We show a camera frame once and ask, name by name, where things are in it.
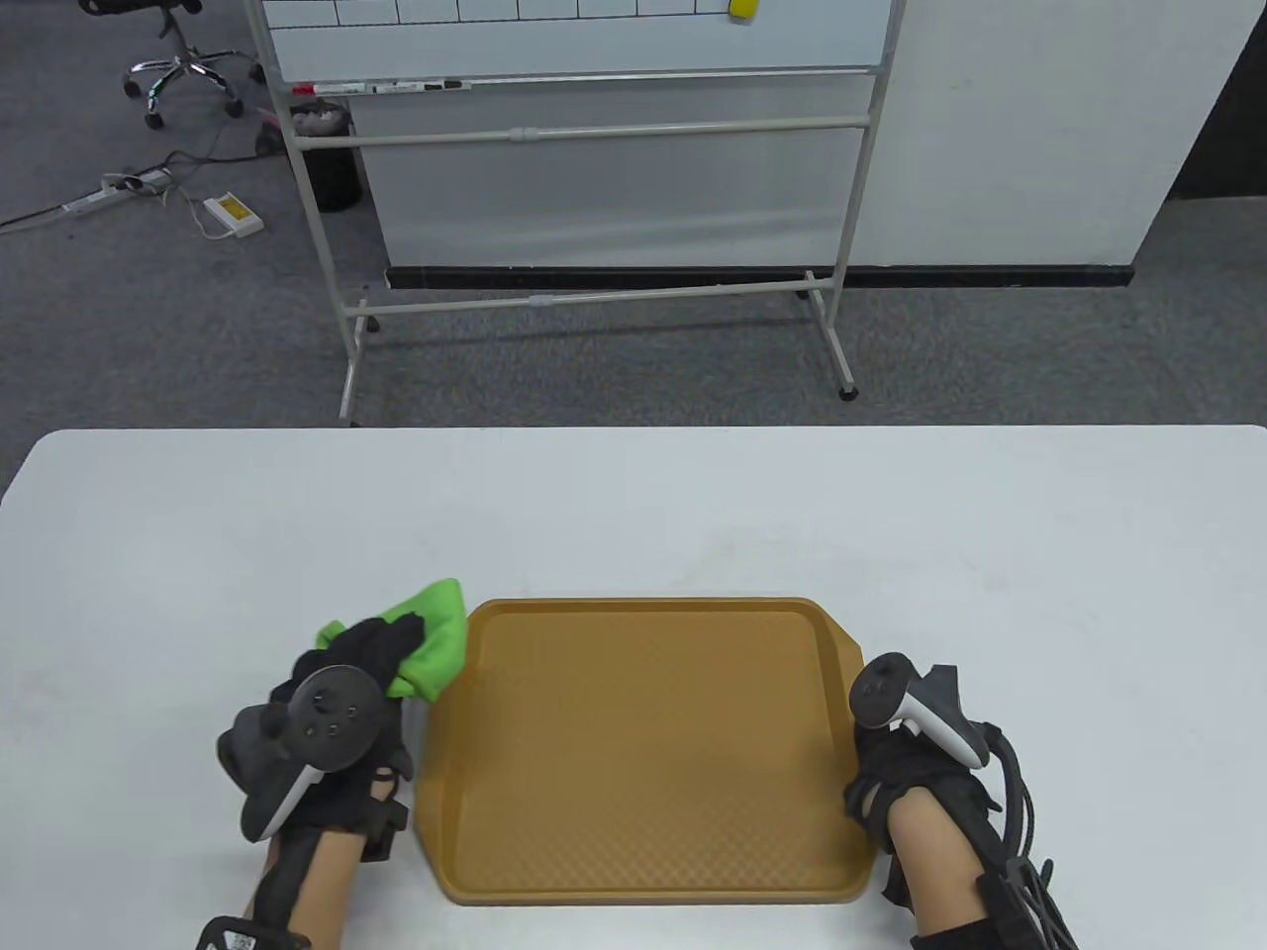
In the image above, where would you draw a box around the white adapter yellow label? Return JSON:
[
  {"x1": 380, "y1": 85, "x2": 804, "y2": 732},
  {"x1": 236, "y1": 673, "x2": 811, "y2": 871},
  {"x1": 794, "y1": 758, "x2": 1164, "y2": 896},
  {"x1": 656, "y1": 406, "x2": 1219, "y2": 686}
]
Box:
[{"x1": 203, "y1": 193, "x2": 266, "y2": 238}]

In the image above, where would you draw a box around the person's right forearm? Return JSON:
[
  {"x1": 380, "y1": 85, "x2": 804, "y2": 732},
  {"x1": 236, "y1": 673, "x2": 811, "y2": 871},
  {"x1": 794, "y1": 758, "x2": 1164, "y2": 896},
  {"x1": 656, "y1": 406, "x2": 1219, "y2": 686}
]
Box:
[{"x1": 891, "y1": 789, "x2": 1001, "y2": 950}]

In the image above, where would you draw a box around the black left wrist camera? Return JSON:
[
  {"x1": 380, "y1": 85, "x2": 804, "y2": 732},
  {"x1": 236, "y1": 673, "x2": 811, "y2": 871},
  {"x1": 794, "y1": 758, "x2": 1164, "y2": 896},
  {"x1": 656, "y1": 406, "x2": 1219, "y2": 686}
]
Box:
[{"x1": 198, "y1": 915, "x2": 298, "y2": 950}]

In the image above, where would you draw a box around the brown plastic food tray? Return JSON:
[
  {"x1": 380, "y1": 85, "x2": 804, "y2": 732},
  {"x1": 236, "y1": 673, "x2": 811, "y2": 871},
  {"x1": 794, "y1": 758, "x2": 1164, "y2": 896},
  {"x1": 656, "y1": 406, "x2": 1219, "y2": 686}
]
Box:
[{"x1": 413, "y1": 597, "x2": 885, "y2": 906}]

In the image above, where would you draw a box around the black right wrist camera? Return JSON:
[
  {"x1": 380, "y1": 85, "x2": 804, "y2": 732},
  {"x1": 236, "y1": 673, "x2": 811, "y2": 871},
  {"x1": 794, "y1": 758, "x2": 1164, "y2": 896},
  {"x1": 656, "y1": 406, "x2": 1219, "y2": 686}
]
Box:
[{"x1": 980, "y1": 856, "x2": 1080, "y2": 950}]

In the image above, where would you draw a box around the black white right hand controller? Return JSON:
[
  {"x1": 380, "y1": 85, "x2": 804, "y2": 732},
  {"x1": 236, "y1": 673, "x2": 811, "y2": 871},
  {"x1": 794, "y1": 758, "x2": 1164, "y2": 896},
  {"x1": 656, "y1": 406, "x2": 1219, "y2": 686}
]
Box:
[{"x1": 849, "y1": 651, "x2": 991, "y2": 770}]

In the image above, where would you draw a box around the white power strip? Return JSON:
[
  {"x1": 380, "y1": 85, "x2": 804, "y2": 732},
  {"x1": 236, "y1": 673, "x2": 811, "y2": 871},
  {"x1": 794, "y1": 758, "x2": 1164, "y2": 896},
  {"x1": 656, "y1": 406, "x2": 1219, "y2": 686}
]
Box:
[{"x1": 61, "y1": 168, "x2": 171, "y2": 217}]

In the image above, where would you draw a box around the black white hand controller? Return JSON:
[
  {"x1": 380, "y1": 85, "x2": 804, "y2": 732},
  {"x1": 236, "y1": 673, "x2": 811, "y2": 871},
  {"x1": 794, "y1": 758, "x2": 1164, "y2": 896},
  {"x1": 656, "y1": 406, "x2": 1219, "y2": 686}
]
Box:
[
  {"x1": 218, "y1": 665, "x2": 387, "y2": 844},
  {"x1": 849, "y1": 651, "x2": 991, "y2": 770}
]

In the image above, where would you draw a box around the green square towel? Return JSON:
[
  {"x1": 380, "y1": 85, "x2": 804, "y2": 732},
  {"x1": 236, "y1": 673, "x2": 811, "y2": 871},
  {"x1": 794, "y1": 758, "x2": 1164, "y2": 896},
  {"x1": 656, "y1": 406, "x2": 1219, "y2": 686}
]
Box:
[{"x1": 317, "y1": 579, "x2": 469, "y2": 706}]

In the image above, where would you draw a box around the white rolling whiteboard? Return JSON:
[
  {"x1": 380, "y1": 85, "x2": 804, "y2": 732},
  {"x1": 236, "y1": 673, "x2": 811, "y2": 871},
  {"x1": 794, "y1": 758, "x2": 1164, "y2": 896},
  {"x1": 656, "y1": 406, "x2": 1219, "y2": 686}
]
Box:
[{"x1": 243, "y1": 0, "x2": 907, "y2": 427}]

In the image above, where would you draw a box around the person's left hand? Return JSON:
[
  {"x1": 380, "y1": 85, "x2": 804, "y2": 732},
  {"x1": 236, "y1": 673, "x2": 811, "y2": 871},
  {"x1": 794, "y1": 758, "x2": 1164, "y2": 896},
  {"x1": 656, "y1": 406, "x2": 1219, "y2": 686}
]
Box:
[{"x1": 265, "y1": 614, "x2": 429, "y2": 864}]

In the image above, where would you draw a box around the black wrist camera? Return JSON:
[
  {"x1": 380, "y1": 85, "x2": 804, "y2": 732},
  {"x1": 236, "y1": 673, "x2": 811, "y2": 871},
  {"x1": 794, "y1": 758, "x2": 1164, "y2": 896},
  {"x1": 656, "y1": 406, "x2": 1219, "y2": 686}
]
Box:
[
  {"x1": 198, "y1": 915, "x2": 298, "y2": 950},
  {"x1": 980, "y1": 856, "x2": 1080, "y2": 950}
]

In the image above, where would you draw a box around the black office chair chrome base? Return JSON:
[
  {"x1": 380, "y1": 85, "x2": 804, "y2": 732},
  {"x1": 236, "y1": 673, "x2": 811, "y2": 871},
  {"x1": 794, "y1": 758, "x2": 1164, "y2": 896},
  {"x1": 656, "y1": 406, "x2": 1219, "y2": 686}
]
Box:
[{"x1": 77, "y1": 0, "x2": 268, "y2": 130}]

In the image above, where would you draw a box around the black trash bin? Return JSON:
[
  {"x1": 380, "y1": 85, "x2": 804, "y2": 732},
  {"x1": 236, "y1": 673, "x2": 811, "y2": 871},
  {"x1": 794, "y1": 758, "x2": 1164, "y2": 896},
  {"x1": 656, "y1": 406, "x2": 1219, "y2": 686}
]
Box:
[{"x1": 292, "y1": 99, "x2": 363, "y2": 213}]

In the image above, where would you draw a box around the person's right hand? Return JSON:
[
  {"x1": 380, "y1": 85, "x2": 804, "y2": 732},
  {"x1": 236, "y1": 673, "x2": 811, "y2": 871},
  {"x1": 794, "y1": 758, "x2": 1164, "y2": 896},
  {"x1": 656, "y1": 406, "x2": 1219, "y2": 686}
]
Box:
[{"x1": 841, "y1": 722, "x2": 1003, "y2": 854}]

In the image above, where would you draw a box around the black white left hand controller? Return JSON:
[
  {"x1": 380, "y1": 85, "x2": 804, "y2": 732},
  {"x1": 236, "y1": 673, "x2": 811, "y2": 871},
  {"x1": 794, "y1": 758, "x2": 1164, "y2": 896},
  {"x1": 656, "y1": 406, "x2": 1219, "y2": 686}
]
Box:
[{"x1": 218, "y1": 665, "x2": 387, "y2": 844}]

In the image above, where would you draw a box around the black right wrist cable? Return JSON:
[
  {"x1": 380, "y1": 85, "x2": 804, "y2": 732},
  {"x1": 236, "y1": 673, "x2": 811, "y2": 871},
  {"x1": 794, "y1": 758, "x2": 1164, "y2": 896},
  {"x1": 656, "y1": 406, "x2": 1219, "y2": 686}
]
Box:
[{"x1": 985, "y1": 722, "x2": 1055, "y2": 892}]

